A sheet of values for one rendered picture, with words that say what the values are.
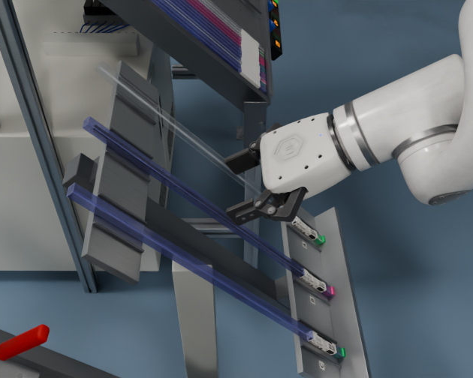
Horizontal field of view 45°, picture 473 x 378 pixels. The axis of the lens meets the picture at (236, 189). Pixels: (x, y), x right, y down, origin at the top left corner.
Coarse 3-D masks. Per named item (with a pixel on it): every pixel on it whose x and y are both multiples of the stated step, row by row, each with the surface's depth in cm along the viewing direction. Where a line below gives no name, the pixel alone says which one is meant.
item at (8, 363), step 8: (0, 360) 56; (8, 360) 57; (0, 368) 56; (8, 368) 56; (16, 368) 57; (24, 368) 57; (32, 368) 58; (0, 376) 55; (8, 376) 56; (16, 376) 56; (24, 376) 57; (32, 376) 58
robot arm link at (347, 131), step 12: (336, 108) 70; (348, 108) 68; (336, 120) 68; (348, 120) 67; (336, 132) 68; (348, 132) 66; (360, 132) 66; (348, 144) 67; (360, 144) 66; (348, 156) 68; (360, 156) 67; (372, 156) 67; (360, 168) 69
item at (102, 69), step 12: (96, 72) 74; (108, 72) 75; (120, 84) 76; (132, 96) 77; (144, 96) 79; (144, 108) 79; (156, 108) 80; (168, 120) 81; (180, 132) 82; (192, 144) 84; (204, 144) 85; (204, 156) 86; (216, 156) 87; (228, 168) 88; (240, 180) 90; (252, 192) 92
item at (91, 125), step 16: (96, 128) 67; (112, 144) 69; (128, 144) 70; (144, 160) 71; (160, 176) 73; (176, 192) 75; (192, 192) 76; (208, 208) 78; (224, 224) 81; (256, 240) 84; (272, 256) 87; (304, 272) 91
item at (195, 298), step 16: (176, 272) 85; (192, 272) 85; (176, 288) 88; (192, 288) 88; (208, 288) 88; (176, 304) 92; (192, 304) 91; (208, 304) 91; (192, 320) 95; (208, 320) 95; (192, 336) 99; (208, 336) 99; (192, 352) 103; (208, 352) 103; (192, 368) 107; (208, 368) 108
